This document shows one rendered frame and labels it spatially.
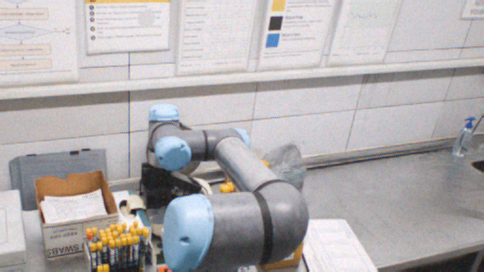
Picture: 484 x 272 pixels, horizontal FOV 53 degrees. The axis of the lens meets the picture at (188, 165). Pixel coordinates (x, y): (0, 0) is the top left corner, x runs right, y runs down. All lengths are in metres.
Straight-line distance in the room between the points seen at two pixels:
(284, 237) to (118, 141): 1.18
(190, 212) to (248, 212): 0.09
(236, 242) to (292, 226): 0.09
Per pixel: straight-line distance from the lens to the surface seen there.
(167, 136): 1.06
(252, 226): 0.71
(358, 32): 2.11
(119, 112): 1.78
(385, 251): 1.84
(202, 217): 0.69
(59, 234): 1.57
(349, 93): 2.22
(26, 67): 1.67
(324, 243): 1.77
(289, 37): 1.93
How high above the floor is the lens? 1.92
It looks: 29 degrees down
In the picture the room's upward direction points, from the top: 4 degrees clockwise
